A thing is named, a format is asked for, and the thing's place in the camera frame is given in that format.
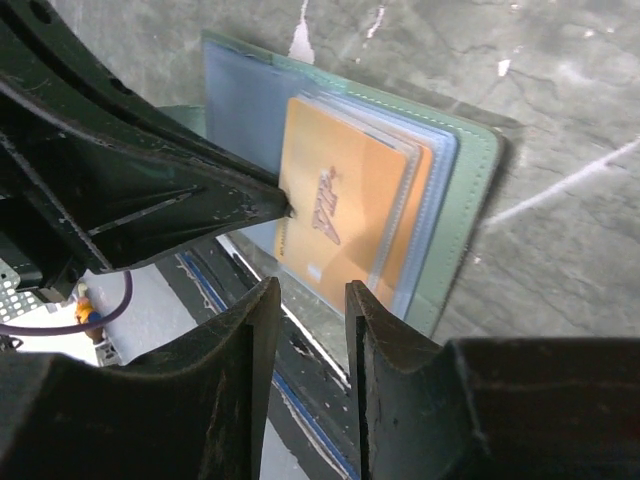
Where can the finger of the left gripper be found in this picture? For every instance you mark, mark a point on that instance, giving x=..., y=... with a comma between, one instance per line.
x=47, y=69
x=69, y=206

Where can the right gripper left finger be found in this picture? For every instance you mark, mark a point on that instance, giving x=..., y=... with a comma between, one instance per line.
x=194, y=408

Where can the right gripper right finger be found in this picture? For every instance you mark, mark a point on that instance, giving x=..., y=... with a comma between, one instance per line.
x=486, y=407

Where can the mint green card holder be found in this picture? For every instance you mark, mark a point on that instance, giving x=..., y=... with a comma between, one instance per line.
x=247, y=92

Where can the orange card in holder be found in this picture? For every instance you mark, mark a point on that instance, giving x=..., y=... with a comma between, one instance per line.
x=346, y=182

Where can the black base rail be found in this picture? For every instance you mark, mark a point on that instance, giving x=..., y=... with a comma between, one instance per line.
x=310, y=433

